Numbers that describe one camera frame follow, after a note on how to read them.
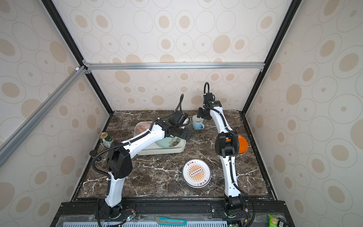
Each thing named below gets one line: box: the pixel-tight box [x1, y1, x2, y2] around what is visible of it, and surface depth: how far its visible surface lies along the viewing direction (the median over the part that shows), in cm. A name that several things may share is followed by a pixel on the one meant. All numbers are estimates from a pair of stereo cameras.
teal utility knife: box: [155, 216, 188, 226], surface depth 71 cm
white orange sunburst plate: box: [181, 158, 212, 189], surface depth 87 cm
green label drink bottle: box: [99, 131, 113, 149], surface depth 94 cm
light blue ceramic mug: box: [192, 114, 205, 131], surface depth 103 cm
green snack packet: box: [267, 214, 291, 227], surface depth 71 cm
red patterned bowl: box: [136, 122, 152, 135], surface depth 105 cm
